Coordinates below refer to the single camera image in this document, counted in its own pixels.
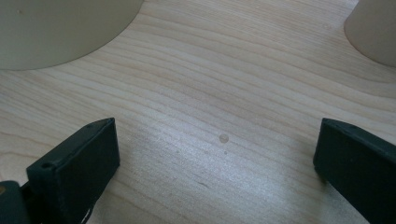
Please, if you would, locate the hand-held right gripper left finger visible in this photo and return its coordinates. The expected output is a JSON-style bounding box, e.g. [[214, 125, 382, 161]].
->
[[26, 117, 121, 224]]

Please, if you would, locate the beige bowl with silver rim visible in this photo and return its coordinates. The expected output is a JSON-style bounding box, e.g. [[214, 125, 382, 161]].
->
[[0, 0, 145, 71]]

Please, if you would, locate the beige paper cup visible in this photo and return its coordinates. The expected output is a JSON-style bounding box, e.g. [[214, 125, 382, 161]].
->
[[343, 0, 396, 68]]

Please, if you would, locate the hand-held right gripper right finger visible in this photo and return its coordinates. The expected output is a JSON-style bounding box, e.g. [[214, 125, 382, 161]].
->
[[313, 118, 396, 224]]

